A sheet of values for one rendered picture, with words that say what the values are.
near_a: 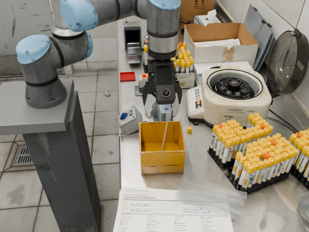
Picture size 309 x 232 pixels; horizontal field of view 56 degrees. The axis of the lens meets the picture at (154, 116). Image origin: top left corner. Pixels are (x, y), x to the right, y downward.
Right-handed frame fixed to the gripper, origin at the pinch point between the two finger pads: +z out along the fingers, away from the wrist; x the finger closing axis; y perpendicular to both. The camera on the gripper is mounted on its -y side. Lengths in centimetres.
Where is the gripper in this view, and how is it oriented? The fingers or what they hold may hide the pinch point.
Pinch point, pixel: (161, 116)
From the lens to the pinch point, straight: 83.3
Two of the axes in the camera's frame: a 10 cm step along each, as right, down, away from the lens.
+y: -0.5, -6.4, 7.7
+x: -10.0, 0.3, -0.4
